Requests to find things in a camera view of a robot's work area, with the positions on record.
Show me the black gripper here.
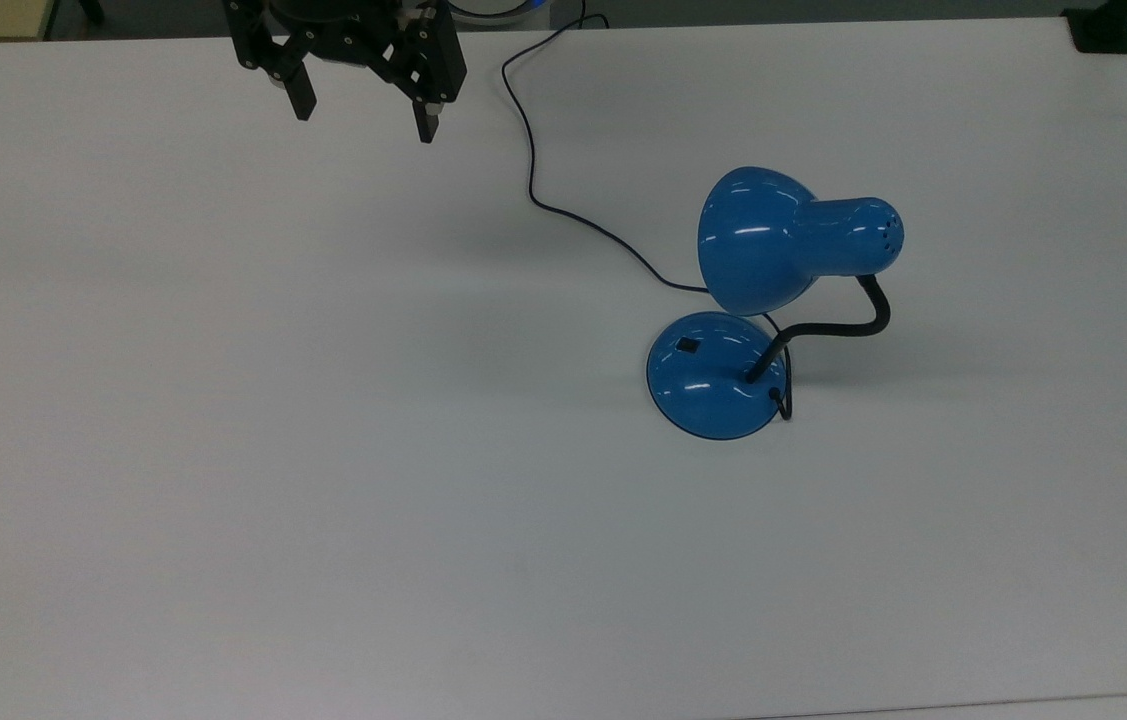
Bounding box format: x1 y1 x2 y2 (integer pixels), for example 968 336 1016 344
225 0 470 144

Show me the blue gooseneck desk lamp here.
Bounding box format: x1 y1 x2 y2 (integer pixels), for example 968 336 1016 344
645 166 906 441

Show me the white adjacent table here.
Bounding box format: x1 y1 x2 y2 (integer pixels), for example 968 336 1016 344
753 692 1127 720

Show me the black lamp power cable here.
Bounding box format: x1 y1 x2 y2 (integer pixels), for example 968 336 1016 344
501 0 795 422

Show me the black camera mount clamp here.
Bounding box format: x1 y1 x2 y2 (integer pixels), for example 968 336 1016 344
1062 0 1127 55

